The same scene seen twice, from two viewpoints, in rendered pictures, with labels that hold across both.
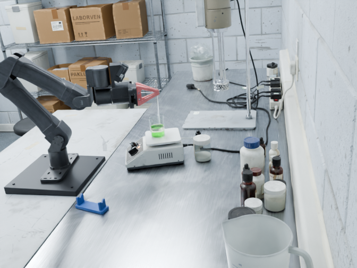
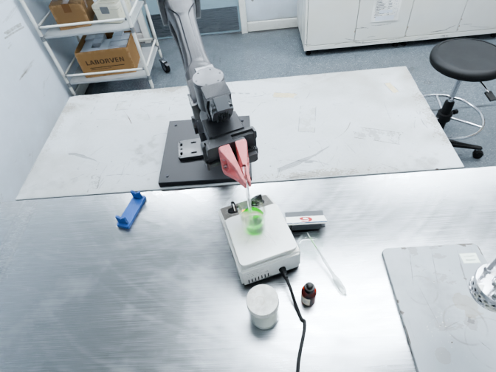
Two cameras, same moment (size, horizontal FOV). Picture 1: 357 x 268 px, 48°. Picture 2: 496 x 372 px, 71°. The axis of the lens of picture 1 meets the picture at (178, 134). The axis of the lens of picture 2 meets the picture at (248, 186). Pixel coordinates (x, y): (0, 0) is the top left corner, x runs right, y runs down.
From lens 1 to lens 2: 1.26 m
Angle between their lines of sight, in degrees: 67
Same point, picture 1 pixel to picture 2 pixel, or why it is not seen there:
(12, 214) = (133, 150)
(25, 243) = (82, 182)
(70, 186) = (168, 174)
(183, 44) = not seen: outside the picture
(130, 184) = (182, 233)
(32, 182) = (179, 137)
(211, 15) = not seen: outside the picture
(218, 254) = not seen: outside the picture
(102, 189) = (174, 206)
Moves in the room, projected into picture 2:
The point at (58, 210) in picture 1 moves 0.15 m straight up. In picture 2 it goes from (133, 182) to (113, 142)
